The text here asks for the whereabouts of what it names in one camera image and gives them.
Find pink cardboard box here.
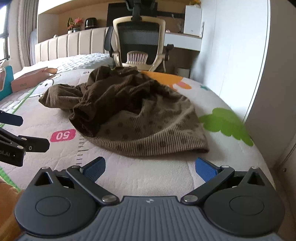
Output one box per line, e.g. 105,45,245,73
11,67,58,93

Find brown corduroy dotted garment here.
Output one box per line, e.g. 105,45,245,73
39,66,209,157

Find white quilted mattress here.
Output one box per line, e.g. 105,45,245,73
14,53,115,79

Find teal cushion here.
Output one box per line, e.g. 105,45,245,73
0,65,14,100

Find cartoon print play mat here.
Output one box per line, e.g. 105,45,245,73
1,67,271,197

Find white box on desk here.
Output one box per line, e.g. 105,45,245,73
183,5,202,37

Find black round speaker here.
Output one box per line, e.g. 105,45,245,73
84,18,98,30

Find beige padded headboard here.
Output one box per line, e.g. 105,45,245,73
35,27,108,63

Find grey window curtain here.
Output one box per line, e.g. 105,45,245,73
18,0,39,67

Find white desk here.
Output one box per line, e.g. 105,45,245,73
164,33,202,52

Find beige black office chair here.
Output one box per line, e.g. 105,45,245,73
103,15,175,73

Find white waste bin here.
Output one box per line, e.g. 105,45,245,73
175,68,190,78

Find potted red flower plant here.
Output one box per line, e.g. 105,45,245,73
67,17,84,32

